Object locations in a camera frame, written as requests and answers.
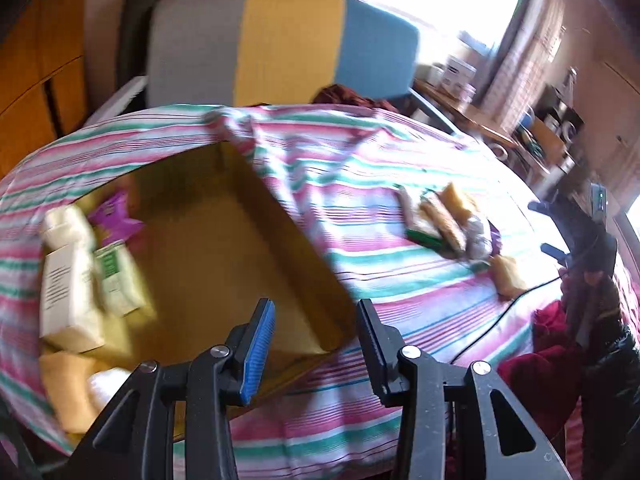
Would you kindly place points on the white carton box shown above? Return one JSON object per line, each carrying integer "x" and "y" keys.
{"x": 67, "y": 295}

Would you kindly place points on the white soft packet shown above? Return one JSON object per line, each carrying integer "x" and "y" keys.
{"x": 107, "y": 386}

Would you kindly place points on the striped bed sheet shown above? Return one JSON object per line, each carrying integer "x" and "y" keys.
{"x": 380, "y": 270}

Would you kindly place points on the small white box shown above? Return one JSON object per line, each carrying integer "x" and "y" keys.
{"x": 434, "y": 75}

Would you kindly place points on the window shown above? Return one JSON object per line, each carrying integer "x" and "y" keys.
{"x": 450, "y": 5}

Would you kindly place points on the dark red cloth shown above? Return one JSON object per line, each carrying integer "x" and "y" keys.
{"x": 540, "y": 375}
{"x": 350, "y": 96}

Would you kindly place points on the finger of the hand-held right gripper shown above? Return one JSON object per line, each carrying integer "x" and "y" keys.
{"x": 555, "y": 251}
{"x": 545, "y": 208}

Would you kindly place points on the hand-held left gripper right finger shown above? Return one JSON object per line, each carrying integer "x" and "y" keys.
{"x": 372, "y": 345}

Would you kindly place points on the person's right hand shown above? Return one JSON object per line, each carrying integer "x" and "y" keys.
{"x": 592, "y": 295}

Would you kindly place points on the grey bed side rail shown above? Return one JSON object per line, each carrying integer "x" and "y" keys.
{"x": 117, "y": 100}
{"x": 431, "y": 110}

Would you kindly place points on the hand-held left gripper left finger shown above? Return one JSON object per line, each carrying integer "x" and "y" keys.
{"x": 257, "y": 355}

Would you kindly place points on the small pink jar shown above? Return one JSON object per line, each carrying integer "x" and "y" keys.
{"x": 467, "y": 94}

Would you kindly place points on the wooden wardrobe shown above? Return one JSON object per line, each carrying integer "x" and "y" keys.
{"x": 35, "y": 70}

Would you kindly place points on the purple snack packet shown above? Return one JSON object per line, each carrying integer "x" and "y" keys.
{"x": 116, "y": 215}

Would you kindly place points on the white printed box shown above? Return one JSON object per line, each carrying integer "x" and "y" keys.
{"x": 459, "y": 72}

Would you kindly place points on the small green box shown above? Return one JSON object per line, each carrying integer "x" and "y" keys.
{"x": 120, "y": 280}

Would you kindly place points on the cardboard box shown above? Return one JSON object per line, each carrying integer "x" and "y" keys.
{"x": 225, "y": 240}

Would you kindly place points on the wooden desk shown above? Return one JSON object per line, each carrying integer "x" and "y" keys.
{"x": 480, "y": 120}

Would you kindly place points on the person's right forearm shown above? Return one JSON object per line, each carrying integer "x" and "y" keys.
{"x": 612, "y": 375}

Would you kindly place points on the yellow sponge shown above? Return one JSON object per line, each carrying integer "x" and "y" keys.
{"x": 65, "y": 390}
{"x": 460, "y": 199}
{"x": 509, "y": 275}

